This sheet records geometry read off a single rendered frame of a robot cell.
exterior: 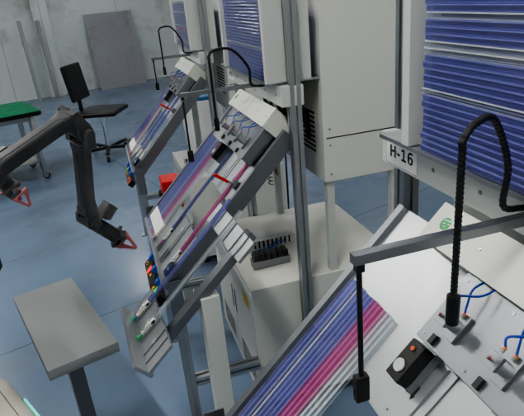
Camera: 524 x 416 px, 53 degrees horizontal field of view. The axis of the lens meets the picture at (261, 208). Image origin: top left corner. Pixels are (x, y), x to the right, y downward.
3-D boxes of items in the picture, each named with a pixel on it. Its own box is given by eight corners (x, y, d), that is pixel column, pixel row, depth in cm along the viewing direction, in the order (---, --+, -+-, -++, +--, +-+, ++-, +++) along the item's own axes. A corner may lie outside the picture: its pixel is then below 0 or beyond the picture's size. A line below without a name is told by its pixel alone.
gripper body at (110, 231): (123, 227, 217) (108, 217, 214) (125, 236, 208) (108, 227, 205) (114, 239, 218) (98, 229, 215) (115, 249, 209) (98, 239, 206)
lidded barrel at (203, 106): (236, 145, 625) (230, 92, 600) (196, 156, 600) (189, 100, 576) (214, 138, 667) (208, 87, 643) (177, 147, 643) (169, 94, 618)
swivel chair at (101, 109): (131, 143, 679) (115, 56, 638) (143, 155, 620) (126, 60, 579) (76, 153, 654) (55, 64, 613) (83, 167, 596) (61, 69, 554)
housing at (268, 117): (290, 149, 189) (261, 126, 183) (252, 122, 233) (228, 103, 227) (304, 131, 188) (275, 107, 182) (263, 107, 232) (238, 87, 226)
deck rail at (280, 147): (177, 295, 194) (163, 287, 191) (176, 292, 195) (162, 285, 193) (297, 139, 186) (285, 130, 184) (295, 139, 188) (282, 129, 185)
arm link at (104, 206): (74, 216, 202) (90, 225, 199) (91, 191, 204) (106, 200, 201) (91, 226, 213) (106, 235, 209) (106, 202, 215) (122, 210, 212)
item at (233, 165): (238, 211, 191) (228, 204, 189) (203, 163, 250) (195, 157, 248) (295, 139, 188) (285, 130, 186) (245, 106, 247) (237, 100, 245)
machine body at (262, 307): (263, 416, 226) (250, 291, 202) (225, 327, 288) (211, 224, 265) (398, 375, 241) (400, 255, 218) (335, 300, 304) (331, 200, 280)
